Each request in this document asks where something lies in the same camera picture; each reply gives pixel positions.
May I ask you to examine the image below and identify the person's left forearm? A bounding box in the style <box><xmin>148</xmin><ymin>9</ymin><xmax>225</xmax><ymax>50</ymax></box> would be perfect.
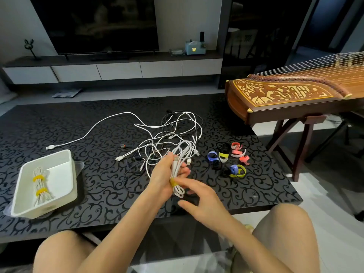
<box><xmin>75</xmin><ymin>183</ymin><xmax>165</xmax><ymax>273</ymax></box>

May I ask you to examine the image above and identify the person's right leg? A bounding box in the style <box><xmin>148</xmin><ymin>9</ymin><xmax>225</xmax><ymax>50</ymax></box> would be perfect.
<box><xmin>251</xmin><ymin>203</ymin><xmax>321</xmax><ymax>273</ymax></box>

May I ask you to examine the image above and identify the black glass cabinet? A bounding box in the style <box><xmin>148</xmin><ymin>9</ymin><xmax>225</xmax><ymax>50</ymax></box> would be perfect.
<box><xmin>218</xmin><ymin>0</ymin><xmax>321</xmax><ymax>90</ymax></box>

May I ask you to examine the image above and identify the black metal stand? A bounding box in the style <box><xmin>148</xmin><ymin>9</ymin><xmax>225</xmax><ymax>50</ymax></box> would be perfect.
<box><xmin>305</xmin><ymin>111</ymin><xmax>364</xmax><ymax>223</ymax></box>

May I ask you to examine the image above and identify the white drawer tv console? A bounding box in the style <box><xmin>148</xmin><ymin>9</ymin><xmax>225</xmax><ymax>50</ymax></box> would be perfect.
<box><xmin>1</xmin><ymin>50</ymin><xmax>224</xmax><ymax>85</ymax></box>

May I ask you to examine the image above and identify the white bathroom scale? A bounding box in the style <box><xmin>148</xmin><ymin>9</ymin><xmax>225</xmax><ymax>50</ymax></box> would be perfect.
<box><xmin>51</xmin><ymin>88</ymin><xmax>82</xmax><ymax>99</ymax></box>

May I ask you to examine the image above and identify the brown wooden guzheng zither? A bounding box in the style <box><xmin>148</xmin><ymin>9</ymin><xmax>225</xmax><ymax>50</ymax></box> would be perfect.
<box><xmin>224</xmin><ymin>51</ymin><xmax>364</xmax><ymax>126</ymax></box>

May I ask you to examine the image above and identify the tied white cable bundle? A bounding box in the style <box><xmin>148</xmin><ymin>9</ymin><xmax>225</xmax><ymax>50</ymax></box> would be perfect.
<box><xmin>31</xmin><ymin>166</ymin><xmax>55</xmax><ymax>207</ymax></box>

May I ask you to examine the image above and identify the pile of coloured cable ties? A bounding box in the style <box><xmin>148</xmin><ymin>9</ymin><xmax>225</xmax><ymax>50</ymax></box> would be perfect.
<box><xmin>207</xmin><ymin>142</ymin><xmax>251</xmax><ymax>179</ymax></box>

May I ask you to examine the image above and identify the long white usb cable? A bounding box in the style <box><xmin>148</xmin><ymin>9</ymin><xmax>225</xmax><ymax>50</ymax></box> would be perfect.
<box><xmin>46</xmin><ymin>111</ymin><xmax>160</xmax><ymax>151</ymax></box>

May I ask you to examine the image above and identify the thin black cable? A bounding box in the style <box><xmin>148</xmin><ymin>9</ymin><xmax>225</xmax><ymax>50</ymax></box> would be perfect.
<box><xmin>122</xmin><ymin>109</ymin><xmax>204</xmax><ymax>194</ymax></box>

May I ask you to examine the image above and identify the person's left leg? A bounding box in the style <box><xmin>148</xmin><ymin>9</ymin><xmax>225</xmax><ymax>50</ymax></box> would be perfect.
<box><xmin>32</xmin><ymin>230</ymin><xmax>98</xmax><ymax>273</ymax></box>

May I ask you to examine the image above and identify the black rabbit ornament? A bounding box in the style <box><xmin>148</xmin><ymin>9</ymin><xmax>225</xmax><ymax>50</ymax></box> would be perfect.
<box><xmin>24</xmin><ymin>39</ymin><xmax>42</xmax><ymax>61</ymax></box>

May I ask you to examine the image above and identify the person's leg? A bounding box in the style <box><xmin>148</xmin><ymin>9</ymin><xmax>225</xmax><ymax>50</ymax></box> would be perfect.
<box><xmin>32</xmin><ymin>230</ymin><xmax>98</xmax><ymax>273</ymax></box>
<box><xmin>251</xmin><ymin>203</ymin><xmax>321</xmax><ymax>273</ymax></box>

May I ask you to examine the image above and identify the white plastic tray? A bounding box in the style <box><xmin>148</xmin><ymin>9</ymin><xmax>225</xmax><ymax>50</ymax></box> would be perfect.
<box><xmin>10</xmin><ymin>149</ymin><xmax>78</xmax><ymax>220</ymax></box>

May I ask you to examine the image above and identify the person's right forearm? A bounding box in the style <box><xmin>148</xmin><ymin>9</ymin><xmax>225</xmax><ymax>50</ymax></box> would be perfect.
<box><xmin>224</xmin><ymin>216</ymin><xmax>291</xmax><ymax>273</ymax></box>

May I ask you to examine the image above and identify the black flat television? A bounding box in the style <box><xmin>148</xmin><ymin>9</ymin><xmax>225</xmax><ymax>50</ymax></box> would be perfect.
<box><xmin>29</xmin><ymin>0</ymin><xmax>160</xmax><ymax>60</ymax></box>

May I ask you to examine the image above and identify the light blue tissue box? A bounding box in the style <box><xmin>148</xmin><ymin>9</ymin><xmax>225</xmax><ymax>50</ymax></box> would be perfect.
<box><xmin>185</xmin><ymin>40</ymin><xmax>207</xmax><ymax>56</ymax></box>

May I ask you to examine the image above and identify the tangle of white cables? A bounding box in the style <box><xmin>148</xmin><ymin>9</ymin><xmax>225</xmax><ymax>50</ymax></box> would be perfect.
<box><xmin>115</xmin><ymin>111</ymin><xmax>204</xmax><ymax>177</ymax></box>

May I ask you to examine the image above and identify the person's left hand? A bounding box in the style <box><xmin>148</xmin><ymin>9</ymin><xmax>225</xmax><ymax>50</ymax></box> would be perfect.
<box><xmin>150</xmin><ymin>152</ymin><xmax>191</xmax><ymax>197</ymax></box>

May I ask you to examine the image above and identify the person's right hand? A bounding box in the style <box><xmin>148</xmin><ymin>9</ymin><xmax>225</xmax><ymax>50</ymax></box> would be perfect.
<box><xmin>173</xmin><ymin>177</ymin><xmax>238</xmax><ymax>234</ymax></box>

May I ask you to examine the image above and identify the white cable bundle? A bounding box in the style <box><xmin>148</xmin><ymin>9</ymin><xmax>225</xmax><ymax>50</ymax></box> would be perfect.
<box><xmin>31</xmin><ymin>166</ymin><xmax>55</xmax><ymax>207</ymax></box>
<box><xmin>169</xmin><ymin>140</ymin><xmax>197</xmax><ymax>199</ymax></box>

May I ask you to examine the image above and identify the brown wooden guzheng stand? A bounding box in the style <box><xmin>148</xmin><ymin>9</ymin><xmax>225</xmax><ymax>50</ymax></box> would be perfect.
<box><xmin>266</xmin><ymin>115</ymin><xmax>328</xmax><ymax>182</ymax></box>

